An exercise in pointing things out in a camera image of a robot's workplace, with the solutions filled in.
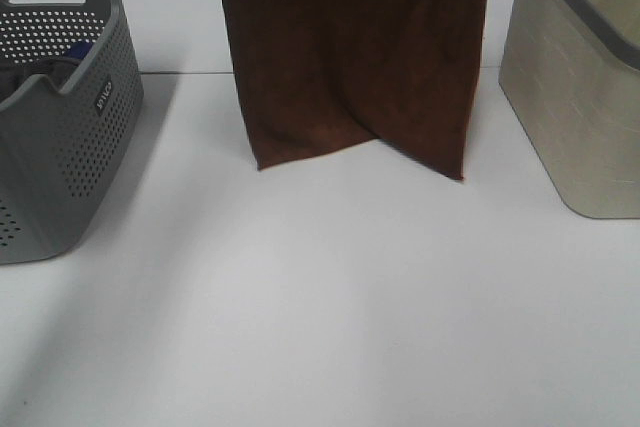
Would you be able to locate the brown towel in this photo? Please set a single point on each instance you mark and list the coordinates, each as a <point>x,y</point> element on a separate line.
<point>317,76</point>

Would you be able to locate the grey perforated laundry basket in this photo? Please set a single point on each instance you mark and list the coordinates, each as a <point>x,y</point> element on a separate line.
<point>61,147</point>

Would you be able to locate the blue cloth in basket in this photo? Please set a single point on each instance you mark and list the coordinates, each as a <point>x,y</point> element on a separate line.
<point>79,50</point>

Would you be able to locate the beige bin with grey rim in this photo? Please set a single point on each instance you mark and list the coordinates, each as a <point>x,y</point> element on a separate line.
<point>570,71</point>

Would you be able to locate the grey cloth in basket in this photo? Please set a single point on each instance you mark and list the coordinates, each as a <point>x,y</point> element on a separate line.
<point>57,69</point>

